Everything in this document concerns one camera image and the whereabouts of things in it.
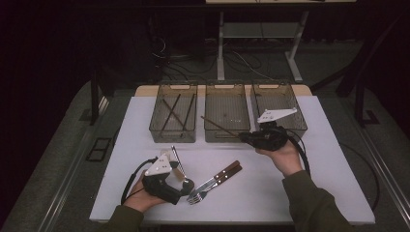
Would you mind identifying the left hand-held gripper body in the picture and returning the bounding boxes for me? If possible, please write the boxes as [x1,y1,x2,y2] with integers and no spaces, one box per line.
[141,154,182,206]

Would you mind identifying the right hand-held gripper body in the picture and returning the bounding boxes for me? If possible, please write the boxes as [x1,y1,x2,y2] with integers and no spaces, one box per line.
[246,106,298,153]

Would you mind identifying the metal spoon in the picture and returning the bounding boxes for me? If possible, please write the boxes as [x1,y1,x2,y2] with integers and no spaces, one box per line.
[170,144,195,189]

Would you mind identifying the translucent brown plastic bin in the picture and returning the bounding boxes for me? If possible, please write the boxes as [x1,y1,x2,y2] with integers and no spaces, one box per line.
[249,80,308,143]
[204,81,251,144]
[148,82,198,144]

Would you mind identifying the black chopstick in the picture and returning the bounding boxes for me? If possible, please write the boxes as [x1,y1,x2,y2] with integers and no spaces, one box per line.
[160,94,182,131]
[182,93,197,132]

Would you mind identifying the person's left hand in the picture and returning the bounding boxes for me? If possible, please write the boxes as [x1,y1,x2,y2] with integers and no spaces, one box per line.
[124,175,168,214]

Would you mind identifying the person's right hand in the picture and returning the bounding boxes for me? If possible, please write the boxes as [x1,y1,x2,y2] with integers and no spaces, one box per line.
[255,139,304,178]

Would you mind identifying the white table mat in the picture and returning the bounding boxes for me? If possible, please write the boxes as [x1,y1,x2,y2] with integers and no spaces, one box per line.
[89,95,376,225]

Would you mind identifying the white metal desk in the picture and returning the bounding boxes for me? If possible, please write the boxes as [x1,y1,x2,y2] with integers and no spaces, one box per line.
[205,0,357,83]

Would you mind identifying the black metal stand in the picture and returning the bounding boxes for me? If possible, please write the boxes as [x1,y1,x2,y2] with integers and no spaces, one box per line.
[89,69,112,127]
[354,42,382,129]

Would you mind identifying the left hand-held gripper cable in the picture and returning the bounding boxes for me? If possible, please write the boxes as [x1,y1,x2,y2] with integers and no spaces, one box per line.
[120,158,159,206]

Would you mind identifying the hand-held gripper cable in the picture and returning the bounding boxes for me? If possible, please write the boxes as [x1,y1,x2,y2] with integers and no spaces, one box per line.
[120,158,159,206]
[286,129,312,177]

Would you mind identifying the right hand-held gripper cable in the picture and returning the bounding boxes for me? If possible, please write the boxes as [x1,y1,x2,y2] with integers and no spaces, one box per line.
[286,129,312,177]

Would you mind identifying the white floor cable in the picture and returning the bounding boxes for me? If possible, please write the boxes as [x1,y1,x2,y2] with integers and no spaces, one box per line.
[232,50,276,81]

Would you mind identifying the black floor socket frame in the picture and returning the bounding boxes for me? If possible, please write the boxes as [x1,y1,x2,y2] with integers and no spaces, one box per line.
[85,137,113,162]

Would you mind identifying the aluminium floor rail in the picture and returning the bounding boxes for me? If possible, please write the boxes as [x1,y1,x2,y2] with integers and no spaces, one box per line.
[38,96,109,232]
[347,122,410,223]

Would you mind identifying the tangle of black floor cables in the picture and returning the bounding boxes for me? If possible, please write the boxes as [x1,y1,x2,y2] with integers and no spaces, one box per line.
[149,15,233,81]

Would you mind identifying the thin black floor cable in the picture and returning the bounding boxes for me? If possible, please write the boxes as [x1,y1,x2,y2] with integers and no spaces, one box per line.
[339,141,381,212]

